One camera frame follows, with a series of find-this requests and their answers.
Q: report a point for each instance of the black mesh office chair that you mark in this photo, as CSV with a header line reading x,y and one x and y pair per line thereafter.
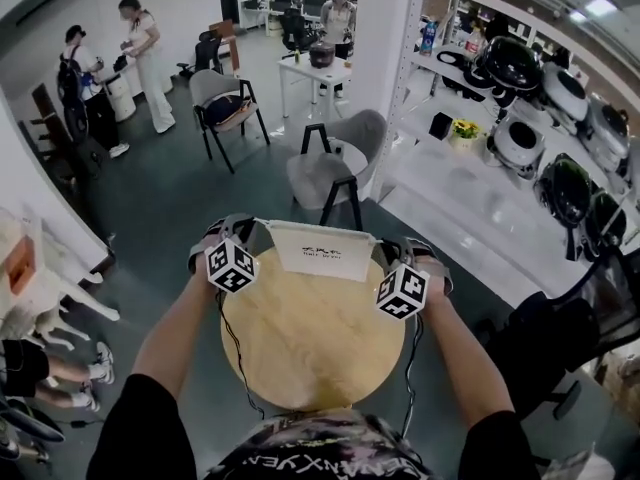
x,y
545,338

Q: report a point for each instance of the yellow flowers in white pot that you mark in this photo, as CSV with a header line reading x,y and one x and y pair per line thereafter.
x,y
465,140

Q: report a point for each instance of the grey chair with black frame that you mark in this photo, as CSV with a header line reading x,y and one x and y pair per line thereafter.
x,y
320,173

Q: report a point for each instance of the person's black patterned t-shirt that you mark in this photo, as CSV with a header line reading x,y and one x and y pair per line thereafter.
x,y
140,433

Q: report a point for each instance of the orange box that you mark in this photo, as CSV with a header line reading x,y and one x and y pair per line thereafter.
x,y
21,263

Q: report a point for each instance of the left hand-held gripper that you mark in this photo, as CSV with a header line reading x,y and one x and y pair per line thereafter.
x,y
231,265

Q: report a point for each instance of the grey chair with dark cushion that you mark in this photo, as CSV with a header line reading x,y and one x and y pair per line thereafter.
x,y
215,85

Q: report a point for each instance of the round wooden table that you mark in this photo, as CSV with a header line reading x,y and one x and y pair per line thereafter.
x,y
310,333

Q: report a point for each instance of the person's left forearm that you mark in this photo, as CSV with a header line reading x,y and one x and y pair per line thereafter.
x,y
175,328

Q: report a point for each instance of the white desk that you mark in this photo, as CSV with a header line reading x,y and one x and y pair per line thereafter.
x,y
300,65

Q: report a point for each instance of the white metal shelving rack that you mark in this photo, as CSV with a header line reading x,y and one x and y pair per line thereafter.
x,y
400,88

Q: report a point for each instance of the white cylindrical side table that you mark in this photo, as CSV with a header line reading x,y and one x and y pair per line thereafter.
x,y
122,100

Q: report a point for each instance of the person's right forearm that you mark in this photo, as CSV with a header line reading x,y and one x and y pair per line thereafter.
x,y
460,358

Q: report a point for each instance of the white square column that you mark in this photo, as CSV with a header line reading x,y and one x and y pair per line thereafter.
x,y
385,28

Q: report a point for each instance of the blue label bottle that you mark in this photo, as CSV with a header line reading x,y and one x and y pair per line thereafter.
x,y
428,40

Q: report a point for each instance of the red label bottle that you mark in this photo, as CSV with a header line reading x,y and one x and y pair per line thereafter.
x,y
473,43

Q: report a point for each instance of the dark rice cooker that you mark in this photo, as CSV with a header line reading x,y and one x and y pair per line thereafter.
x,y
321,54

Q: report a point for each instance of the brown wooden step shelf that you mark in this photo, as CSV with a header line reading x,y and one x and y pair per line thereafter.
x,y
42,100

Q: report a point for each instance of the group of round cooking appliances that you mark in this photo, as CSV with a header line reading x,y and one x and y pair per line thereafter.
x,y
515,63

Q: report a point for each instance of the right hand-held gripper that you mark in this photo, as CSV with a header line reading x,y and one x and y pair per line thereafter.
x,y
402,292

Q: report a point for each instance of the small black box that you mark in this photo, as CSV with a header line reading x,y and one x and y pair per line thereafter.
x,y
440,125

